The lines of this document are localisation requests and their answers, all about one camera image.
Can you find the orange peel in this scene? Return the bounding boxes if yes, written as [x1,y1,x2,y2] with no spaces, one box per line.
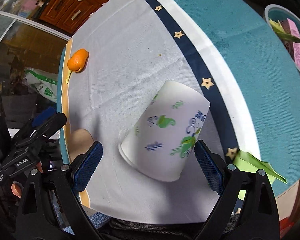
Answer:
[67,49,89,72]

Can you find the pink carton box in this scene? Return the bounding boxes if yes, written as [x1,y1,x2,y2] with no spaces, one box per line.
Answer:
[281,18,300,70]

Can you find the teal round trash bin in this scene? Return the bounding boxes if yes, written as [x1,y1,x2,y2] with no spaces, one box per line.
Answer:
[263,4,300,74]

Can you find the green corn husk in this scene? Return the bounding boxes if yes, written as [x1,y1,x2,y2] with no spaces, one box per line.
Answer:
[269,20,300,43]

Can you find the person's left hand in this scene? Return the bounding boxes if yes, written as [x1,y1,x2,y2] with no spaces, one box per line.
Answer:
[10,160,44,198]

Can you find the striped teal white tablecloth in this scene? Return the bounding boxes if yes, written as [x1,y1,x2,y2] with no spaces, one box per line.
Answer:
[57,0,300,224]

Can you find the white floral paper cup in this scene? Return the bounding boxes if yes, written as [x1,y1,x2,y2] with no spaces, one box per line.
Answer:
[119,81,210,182]

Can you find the brown coconut shell bowl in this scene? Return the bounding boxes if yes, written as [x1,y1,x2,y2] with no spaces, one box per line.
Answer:
[68,129,94,162]

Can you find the yellow plastic spoon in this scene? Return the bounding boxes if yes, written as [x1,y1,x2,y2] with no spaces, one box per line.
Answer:
[65,70,72,85]

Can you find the white green plastic bag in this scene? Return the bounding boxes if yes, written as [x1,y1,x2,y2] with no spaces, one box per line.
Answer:
[25,67,58,103]

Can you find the green paper scrap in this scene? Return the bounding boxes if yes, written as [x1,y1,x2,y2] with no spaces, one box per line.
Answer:
[233,151,287,185]

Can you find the brown wooden drawer cabinet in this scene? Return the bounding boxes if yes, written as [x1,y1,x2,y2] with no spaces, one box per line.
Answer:
[37,0,109,36]

